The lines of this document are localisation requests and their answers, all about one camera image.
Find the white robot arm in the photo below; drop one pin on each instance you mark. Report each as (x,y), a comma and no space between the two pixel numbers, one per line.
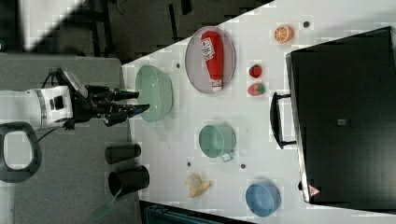
(23,113)

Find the green metal pot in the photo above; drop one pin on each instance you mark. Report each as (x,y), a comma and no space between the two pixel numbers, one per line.
(217,141)

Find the red ketchup bottle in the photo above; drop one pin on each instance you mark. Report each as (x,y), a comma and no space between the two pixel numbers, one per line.
(212,49)

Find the blue crate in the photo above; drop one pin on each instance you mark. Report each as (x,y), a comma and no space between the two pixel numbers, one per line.
(154,213)

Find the small black cylinder cup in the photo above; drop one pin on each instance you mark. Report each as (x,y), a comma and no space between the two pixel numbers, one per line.
(115,154)

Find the grey oval plate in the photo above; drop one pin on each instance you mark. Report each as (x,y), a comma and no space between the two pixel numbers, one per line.
(195,63)

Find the large black cylinder cup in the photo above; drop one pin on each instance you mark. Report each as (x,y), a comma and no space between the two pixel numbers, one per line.
(128,181)

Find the orange half toy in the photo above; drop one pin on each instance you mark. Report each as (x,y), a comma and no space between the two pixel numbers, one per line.
(283,34)

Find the green spatula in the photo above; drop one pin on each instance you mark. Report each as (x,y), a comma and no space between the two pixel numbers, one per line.
(105,208)

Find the red strawberry toy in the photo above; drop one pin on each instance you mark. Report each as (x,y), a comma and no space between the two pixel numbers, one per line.
(255,71)

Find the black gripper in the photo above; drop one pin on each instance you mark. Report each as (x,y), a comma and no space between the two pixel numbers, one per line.
(97,103)

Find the pink strawberry toy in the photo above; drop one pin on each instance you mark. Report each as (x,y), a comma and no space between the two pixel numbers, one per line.
(256,89)

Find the blue bowl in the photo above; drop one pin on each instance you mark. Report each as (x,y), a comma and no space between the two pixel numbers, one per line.
(263,198)

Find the black toaster oven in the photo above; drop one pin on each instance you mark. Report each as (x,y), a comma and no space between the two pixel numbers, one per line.
(343,103)

